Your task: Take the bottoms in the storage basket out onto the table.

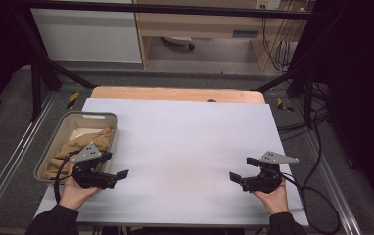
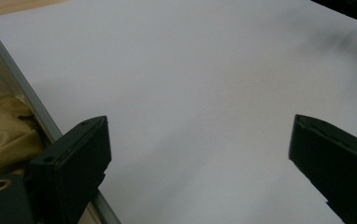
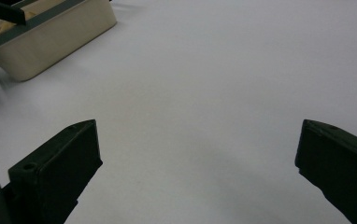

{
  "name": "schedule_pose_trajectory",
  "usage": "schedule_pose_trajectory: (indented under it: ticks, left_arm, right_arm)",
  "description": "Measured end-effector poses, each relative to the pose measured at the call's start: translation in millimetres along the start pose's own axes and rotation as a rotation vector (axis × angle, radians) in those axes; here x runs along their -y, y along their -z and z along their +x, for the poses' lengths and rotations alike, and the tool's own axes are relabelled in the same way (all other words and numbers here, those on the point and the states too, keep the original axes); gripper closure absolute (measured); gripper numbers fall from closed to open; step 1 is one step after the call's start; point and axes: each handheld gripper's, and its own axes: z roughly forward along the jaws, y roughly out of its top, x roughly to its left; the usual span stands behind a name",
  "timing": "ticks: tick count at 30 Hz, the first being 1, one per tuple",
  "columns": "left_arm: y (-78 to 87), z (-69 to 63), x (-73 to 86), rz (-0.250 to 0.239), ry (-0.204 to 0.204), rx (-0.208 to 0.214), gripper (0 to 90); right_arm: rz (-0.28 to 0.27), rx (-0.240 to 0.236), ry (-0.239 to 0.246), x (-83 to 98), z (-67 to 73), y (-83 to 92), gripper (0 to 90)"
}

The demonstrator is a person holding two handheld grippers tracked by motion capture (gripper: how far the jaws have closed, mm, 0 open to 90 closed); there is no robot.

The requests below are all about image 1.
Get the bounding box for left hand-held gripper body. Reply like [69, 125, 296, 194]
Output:
[71, 142, 118, 190]

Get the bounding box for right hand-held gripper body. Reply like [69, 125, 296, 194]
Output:
[240, 150, 300, 194]

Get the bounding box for brown cloth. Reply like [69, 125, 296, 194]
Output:
[41, 126, 115, 181]

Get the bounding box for grey plastic basket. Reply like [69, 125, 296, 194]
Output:
[33, 111, 120, 188]

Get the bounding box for person's right hand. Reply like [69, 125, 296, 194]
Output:
[252, 177, 291, 216]

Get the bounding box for person's left hand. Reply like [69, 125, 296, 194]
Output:
[58, 176, 101, 211]

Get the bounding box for yellow black tape marker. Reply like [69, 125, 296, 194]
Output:
[276, 97, 294, 113]
[66, 91, 80, 110]

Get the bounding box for white table mat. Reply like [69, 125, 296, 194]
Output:
[34, 97, 310, 228]

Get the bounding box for white cabinet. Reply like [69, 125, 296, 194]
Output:
[29, 0, 143, 64]

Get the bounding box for office chair base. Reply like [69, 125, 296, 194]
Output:
[160, 35, 196, 52]

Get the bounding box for light wooden desk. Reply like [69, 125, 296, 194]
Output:
[132, 0, 310, 71]

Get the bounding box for white power strip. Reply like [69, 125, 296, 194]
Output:
[255, 0, 283, 11]

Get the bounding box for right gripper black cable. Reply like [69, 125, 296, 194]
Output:
[281, 172, 342, 235]

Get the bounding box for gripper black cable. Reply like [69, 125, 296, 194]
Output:
[53, 151, 80, 204]
[281, 172, 342, 235]

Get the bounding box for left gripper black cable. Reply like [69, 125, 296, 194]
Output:
[53, 151, 80, 204]

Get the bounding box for black floor cable bundle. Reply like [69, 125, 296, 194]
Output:
[277, 81, 332, 135]

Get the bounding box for aluminium floor rail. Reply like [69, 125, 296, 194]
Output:
[301, 130, 363, 235]
[0, 92, 58, 223]

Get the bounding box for hanging black cable bundle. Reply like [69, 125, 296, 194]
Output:
[260, 13, 307, 73]

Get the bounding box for black metal frame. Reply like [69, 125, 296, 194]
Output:
[12, 0, 317, 123]

